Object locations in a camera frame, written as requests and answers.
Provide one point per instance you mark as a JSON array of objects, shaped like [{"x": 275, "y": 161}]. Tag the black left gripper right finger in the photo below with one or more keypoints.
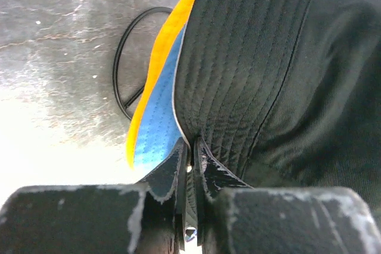
[{"x": 210, "y": 177}]

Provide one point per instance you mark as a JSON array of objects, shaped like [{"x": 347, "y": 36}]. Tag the yellow bucket hat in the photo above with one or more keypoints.
[{"x": 160, "y": 51}]

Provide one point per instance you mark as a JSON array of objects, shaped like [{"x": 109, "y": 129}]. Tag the black hat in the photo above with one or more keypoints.
[{"x": 285, "y": 92}]

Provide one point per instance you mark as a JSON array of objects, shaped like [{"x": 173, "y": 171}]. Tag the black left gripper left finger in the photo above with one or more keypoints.
[{"x": 163, "y": 220}]

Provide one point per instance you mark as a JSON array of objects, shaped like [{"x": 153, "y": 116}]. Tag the black wire hat stand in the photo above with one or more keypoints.
[{"x": 129, "y": 66}]

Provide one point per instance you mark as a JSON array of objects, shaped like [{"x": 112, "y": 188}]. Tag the blue bucket hat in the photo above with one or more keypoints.
[{"x": 158, "y": 130}]

